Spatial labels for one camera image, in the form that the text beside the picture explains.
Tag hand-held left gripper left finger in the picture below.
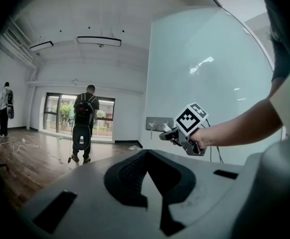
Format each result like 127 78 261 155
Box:
16 149 165 239

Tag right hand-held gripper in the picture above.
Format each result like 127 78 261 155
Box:
159 102 209 156

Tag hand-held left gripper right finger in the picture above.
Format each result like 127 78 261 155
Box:
147 150 244 239

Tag metal door handle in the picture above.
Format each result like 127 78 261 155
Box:
146 117 175 140

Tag frosted glass door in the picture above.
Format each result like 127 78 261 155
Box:
145 6 277 166

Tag person's right forearm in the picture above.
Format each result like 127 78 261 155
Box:
189 93 284 151

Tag black oval bag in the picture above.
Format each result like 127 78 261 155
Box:
72 125 92 151
6 90 15 120

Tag black backpack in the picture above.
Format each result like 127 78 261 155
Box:
75 96 95 124

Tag black framed window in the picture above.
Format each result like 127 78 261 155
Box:
43 92 116 144

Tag black rimmed ceiling light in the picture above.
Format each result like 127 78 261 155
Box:
76 35 122 48
29 40 54 53

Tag person's dark shirt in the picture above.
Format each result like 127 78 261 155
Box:
259 0 290 84

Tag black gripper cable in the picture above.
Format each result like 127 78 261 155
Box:
204 122 224 164

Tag black floor cable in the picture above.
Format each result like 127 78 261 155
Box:
46 150 73 164

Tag white extension cable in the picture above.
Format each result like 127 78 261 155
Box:
0 137 42 154

